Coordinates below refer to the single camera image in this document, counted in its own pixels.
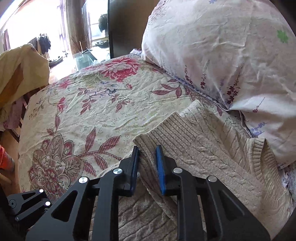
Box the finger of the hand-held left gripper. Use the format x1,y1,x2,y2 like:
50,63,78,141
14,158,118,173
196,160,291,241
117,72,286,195
7,189,52,229

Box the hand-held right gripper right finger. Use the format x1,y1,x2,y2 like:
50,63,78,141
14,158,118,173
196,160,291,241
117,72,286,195
156,145,270,241

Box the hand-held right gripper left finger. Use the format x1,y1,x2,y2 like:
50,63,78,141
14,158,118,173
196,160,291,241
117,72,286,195
25,146,140,241

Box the beige cable-knit sweater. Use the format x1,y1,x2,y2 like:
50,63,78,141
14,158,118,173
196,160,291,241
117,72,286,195
89,100,289,241

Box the dark hanging clothes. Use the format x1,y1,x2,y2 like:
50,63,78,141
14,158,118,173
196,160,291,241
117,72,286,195
28,34,52,55

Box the floral bed sheet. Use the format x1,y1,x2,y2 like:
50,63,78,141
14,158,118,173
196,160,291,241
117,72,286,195
17,54,295,232

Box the purple cloth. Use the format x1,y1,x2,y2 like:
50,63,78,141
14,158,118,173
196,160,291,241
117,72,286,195
3,102,24,130

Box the wooden chair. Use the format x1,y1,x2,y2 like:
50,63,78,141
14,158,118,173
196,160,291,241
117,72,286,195
9,87,47,142

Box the glass table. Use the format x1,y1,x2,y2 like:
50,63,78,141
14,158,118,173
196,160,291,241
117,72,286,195
74,47,112,71

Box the pink floral pillow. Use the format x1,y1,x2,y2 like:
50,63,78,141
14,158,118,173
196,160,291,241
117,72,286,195
141,0,296,169

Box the dark shoes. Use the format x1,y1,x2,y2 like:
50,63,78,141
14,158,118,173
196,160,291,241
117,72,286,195
48,57,64,68

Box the yellow cloth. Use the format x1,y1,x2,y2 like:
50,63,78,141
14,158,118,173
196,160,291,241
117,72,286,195
0,44,50,121

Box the dark panel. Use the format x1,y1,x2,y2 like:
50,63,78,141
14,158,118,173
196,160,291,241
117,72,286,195
107,0,160,59

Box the brown curtain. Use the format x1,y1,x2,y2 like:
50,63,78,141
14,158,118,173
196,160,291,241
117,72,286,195
66,0,93,55

